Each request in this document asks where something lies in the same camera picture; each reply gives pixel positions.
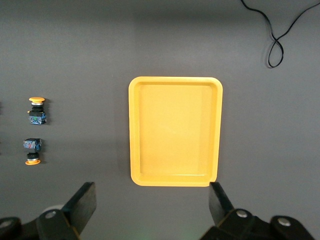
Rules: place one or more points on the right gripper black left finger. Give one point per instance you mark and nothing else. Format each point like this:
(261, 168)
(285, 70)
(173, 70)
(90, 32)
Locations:
(82, 205)

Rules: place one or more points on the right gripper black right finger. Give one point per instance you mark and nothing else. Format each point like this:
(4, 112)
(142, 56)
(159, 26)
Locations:
(220, 205)

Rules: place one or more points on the yellow button red-marked block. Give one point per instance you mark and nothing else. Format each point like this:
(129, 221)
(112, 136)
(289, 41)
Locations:
(32, 145)

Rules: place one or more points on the yellow button green-marked block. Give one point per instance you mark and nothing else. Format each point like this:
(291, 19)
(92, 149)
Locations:
(37, 117)

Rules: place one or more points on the yellow plastic tray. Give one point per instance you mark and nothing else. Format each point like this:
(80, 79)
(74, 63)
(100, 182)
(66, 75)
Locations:
(175, 125)

